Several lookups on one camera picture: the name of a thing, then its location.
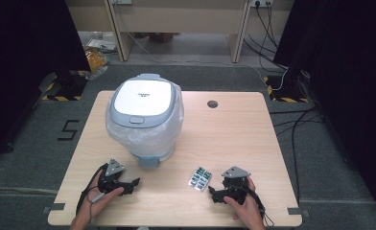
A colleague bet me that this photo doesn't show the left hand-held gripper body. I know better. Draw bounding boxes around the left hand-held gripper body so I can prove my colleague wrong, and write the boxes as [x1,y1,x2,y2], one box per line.
[97,157,136,196]

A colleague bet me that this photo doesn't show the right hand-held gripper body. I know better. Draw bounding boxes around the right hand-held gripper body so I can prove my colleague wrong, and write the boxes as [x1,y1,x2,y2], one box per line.
[220,165,252,206]

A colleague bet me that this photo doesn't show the blister pack of green pills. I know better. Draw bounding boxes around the blister pack of green pills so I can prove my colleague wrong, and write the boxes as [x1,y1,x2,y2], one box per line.
[188,166,213,193]

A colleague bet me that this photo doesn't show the white pedal trash can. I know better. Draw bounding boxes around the white pedal trash can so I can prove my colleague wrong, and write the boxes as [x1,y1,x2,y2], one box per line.
[105,73,185,169]

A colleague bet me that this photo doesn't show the person's left hand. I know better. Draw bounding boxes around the person's left hand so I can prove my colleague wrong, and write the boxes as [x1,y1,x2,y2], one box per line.
[79,170,126,222]

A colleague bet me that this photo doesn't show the person's right hand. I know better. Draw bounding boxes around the person's right hand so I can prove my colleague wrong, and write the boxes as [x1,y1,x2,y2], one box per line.
[223,176,265,226]

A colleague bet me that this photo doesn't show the clear plastic bin liner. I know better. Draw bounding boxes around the clear plastic bin liner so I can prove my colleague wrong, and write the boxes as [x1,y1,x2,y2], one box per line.
[105,81,185,158]

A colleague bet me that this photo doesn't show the grey tape piece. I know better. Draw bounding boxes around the grey tape piece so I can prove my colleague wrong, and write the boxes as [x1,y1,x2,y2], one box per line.
[287,206,310,219]
[41,202,66,215]

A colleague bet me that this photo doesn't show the hazard-striped black stand base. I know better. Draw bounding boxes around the hazard-striped black stand base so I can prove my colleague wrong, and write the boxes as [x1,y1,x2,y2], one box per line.
[262,70,311,104]
[37,70,89,103]

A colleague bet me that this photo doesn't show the yellow plastic bag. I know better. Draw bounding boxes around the yellow plastic bag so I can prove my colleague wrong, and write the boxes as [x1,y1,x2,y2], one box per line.
[84,47,109,81]

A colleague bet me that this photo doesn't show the clear plastic packaging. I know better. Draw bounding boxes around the clear plastic packaging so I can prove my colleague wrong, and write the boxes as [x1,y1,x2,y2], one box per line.
[85,31,118,55]

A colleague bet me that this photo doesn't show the black curtain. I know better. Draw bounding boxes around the black curtain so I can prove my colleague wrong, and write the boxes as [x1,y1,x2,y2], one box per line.
[272,0,376,224]
[0,0,92,164]

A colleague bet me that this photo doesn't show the beige wooden desk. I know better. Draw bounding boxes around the beige wooden desk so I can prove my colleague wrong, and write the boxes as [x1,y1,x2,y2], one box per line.
[104,0,252,64]

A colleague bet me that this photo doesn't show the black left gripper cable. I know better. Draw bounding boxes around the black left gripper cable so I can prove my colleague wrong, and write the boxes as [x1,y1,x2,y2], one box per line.
[75,162,109,224]

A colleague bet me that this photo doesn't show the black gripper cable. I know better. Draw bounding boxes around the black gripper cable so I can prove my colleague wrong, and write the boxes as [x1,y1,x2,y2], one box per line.
[237,183,276,228]
[75,162,109,224]

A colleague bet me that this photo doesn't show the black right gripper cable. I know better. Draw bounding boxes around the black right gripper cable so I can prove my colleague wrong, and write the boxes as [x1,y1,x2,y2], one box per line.
[237,183,276,228]

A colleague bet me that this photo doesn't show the black floor cables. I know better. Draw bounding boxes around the black floor cables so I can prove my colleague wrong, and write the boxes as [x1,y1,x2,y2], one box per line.
[268,104,326,205]

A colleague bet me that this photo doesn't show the black power cables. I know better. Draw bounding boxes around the black power cables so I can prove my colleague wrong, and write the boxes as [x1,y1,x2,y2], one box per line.
[243,3,290,72]

